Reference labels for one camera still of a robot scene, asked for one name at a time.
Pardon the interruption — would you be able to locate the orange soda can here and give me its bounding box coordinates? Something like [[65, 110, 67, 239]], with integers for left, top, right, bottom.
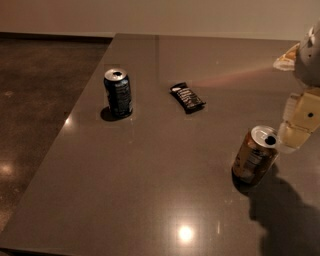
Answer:
[[232, 125, 278, 186]]

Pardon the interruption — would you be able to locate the black chocolate bar wrapper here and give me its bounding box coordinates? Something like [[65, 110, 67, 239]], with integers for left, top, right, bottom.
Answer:
[[170, 82, 205, 114]]

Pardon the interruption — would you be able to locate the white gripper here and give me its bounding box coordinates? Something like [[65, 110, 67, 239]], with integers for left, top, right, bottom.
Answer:
[[273, 20, 320, 153]]

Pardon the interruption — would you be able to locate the black soda can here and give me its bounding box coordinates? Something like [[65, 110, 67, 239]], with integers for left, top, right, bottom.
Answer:
[[104, 68, 133, 118]]

